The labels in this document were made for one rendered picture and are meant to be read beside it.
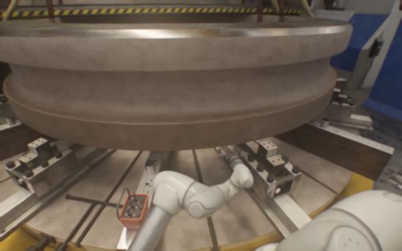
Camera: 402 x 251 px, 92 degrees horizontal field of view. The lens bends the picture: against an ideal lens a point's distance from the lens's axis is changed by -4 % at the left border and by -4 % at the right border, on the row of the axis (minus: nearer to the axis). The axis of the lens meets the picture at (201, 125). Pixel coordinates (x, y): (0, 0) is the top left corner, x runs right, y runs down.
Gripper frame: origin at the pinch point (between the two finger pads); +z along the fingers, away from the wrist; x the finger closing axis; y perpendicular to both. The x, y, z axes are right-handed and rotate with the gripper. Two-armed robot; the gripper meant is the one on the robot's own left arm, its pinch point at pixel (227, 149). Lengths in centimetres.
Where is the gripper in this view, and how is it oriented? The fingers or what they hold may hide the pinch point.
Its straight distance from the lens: 164.6
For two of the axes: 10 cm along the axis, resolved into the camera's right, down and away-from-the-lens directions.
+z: -2.4, -4.9, 8.4
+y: 0.1, -8.6, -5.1
